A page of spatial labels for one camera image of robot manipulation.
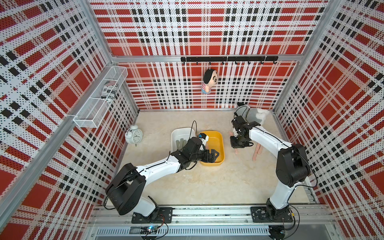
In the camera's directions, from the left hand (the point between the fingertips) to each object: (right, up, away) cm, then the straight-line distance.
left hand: (214, 153), depth 84 cm
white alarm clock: (-51, +9, +12) cm, 53 cm away
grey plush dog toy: (+33, +23, +21) cm, 45 cm away
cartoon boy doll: (-2, +44, +7) cm, 45 cm away
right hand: (+15, +3, +7) cm, 17 cm away
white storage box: (-22, +8, +17) cm, 29 cm away
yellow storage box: (+3, +4, +19) cm, 19 cm away
